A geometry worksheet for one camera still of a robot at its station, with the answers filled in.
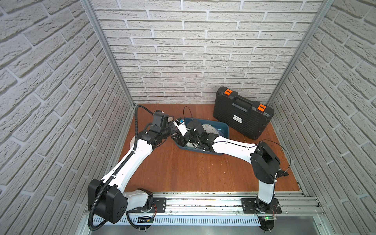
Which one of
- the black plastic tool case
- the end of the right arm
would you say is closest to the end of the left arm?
the end of the right arm

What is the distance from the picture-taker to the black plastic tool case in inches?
32.6

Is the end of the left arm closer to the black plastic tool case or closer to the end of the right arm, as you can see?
the end of the right arm
